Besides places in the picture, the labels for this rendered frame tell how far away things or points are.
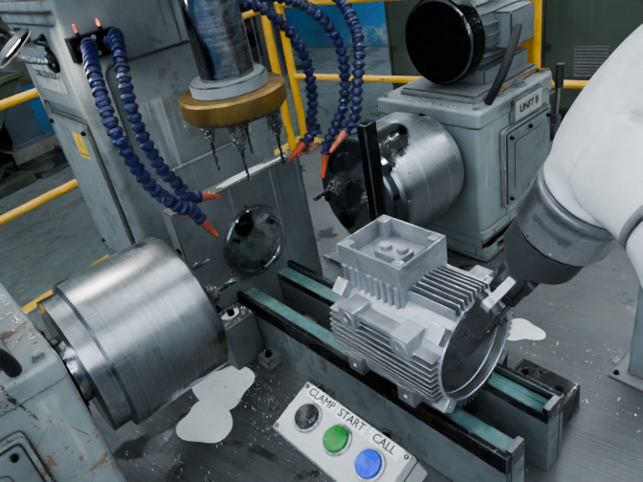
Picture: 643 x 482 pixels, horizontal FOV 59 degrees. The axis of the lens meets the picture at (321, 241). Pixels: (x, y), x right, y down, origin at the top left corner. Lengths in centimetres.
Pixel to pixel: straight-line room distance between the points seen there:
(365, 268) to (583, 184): 42
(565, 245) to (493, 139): 78
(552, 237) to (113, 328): 58
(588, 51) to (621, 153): 365
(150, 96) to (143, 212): 22
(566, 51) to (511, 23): 281
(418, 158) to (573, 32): 301
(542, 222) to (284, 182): 74
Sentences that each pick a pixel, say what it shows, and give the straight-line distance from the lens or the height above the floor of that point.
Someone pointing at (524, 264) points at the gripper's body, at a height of 126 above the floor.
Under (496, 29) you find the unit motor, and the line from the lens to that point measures 133.
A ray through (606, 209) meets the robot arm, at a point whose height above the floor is 136.
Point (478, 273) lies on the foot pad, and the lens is 86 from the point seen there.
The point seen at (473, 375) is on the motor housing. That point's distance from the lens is 89.
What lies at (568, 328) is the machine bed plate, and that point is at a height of 80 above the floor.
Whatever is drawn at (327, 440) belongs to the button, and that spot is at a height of 107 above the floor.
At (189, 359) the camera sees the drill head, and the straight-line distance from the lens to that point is 89.
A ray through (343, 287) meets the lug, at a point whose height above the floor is 109.
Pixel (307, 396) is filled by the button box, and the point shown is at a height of 107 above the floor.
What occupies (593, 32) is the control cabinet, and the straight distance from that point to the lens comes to 404.
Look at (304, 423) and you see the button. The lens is 69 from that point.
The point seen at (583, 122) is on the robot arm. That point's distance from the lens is 46.
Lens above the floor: 157
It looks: 30 degrees down
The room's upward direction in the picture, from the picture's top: 12 degrees counter-clockwise
